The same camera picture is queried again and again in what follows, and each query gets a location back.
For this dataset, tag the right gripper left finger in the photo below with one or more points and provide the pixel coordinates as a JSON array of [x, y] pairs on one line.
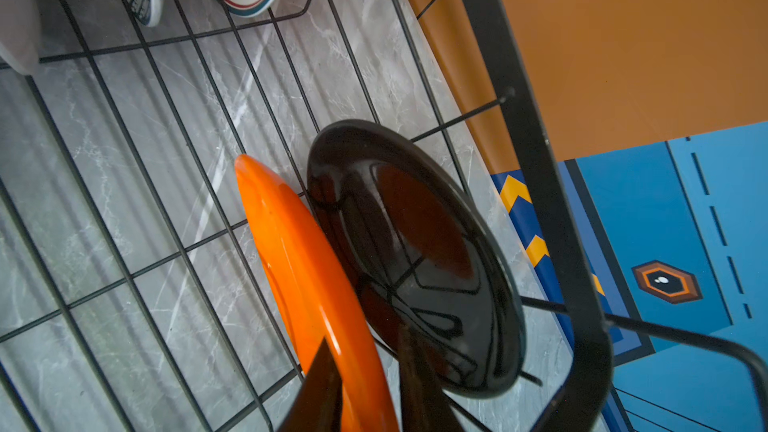
[[319, 403]]

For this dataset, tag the black plate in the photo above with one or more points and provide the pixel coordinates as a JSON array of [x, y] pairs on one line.
[[418, 254]]

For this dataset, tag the orange plate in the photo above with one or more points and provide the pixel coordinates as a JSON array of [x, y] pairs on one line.
[[314, 296]]

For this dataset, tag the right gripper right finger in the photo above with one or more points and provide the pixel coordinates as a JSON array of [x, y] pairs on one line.
[[424, 406]]

